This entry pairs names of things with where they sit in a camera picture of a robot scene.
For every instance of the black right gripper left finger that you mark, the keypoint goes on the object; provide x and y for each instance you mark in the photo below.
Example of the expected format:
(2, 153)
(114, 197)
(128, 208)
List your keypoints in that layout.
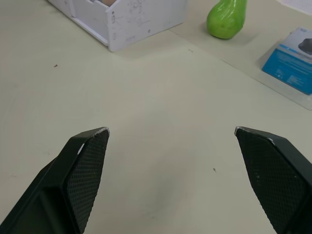
(73, 180)

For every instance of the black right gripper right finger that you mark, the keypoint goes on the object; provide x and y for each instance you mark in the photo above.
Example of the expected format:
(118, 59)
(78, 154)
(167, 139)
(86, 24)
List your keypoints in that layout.
(275, 175)

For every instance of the white wooden desktop organizer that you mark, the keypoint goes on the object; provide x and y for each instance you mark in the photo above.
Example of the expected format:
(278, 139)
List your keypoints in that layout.
(131, 19)

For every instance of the blue product box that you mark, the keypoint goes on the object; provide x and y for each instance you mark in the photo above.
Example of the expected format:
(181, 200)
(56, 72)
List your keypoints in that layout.
(291, 63)

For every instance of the green plastic pear-shaped bottle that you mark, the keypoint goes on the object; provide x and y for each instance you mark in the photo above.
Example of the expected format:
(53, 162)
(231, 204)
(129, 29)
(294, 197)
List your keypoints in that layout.
(225, 19)

